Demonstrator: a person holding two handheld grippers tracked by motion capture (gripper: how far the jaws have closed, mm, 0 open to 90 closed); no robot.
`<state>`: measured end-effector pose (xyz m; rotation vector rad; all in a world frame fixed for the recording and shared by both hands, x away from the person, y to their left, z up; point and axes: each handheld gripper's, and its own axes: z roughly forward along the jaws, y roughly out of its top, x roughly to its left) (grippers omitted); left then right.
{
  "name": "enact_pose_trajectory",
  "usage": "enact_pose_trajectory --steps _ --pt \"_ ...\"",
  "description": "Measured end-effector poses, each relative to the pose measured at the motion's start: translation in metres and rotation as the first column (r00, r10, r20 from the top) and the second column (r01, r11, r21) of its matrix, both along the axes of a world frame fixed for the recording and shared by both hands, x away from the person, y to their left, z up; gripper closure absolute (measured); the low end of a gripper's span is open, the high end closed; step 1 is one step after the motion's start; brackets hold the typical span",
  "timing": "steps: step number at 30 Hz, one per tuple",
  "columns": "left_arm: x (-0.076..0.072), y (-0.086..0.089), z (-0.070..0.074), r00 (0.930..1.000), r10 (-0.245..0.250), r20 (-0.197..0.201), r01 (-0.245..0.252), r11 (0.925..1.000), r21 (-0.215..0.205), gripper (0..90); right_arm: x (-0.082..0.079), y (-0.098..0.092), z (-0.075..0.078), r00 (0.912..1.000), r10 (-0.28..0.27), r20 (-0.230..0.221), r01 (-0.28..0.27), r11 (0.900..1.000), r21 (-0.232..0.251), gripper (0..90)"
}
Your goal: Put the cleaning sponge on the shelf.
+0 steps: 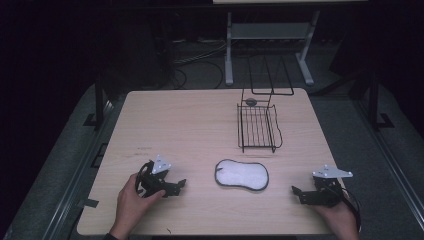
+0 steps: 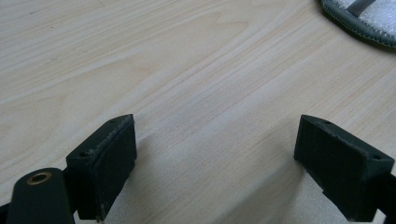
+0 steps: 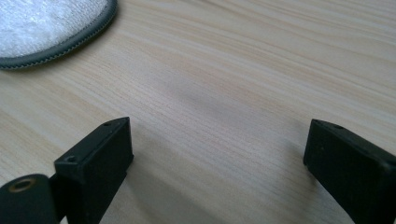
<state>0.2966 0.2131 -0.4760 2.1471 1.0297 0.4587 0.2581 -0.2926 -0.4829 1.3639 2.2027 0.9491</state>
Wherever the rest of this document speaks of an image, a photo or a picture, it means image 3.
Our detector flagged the white round cloth grey trim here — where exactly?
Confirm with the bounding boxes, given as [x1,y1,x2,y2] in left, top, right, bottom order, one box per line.
[0,0,119,70]

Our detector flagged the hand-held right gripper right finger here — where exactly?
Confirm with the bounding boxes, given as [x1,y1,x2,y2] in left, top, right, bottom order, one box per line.
[303,119,396,224]

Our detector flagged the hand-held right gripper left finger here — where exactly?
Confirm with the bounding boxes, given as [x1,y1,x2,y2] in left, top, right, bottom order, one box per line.
[49,116,134,224]

